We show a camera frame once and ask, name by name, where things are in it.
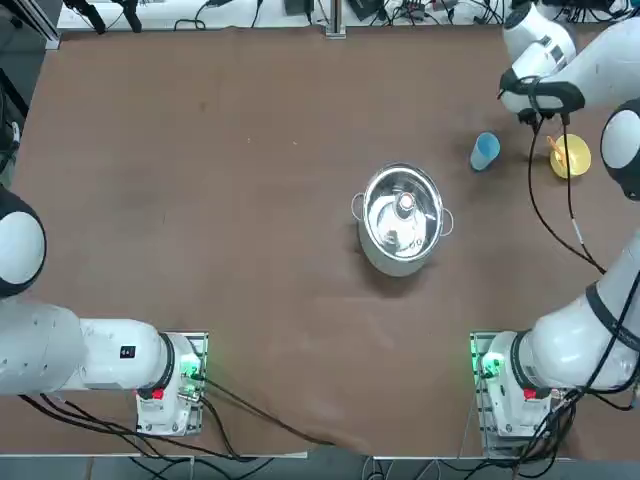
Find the orange handled cup brush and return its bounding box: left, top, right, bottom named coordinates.
left=545, top=135, right=571, bottom=169

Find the blue plastic cup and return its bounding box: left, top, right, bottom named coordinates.
left=469, top=131, right=502, bottom=173

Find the pot lid with knob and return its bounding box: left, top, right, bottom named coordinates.
left=362, top=162, right=445, bottom=261

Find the stainless steel pot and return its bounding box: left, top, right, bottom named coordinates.
left=350, top=160, right=455, bottom=279

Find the yellow plastic bowl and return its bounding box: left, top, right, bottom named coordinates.
left=548, top=133, right=593, bottom=180

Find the black tripod leg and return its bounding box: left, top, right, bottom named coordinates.
left=117, top=0, right=143, bottom=34
left=62, top=0, right=107, bottom=35

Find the black stand beside table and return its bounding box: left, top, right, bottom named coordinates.
left=0, top=64, right=31, bottom=176

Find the aluminium corner profile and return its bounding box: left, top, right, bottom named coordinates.
left=14, top=0, right=62, bottom=51

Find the black base cable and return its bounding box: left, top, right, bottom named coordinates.
left=197, top=377, right=341, bottom=447
left=17, top=393, right=261, bottom=464

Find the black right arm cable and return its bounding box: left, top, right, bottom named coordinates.
left=527, top=114, right=609, bottom=275
left=562, top=113, right=609, bottom=274

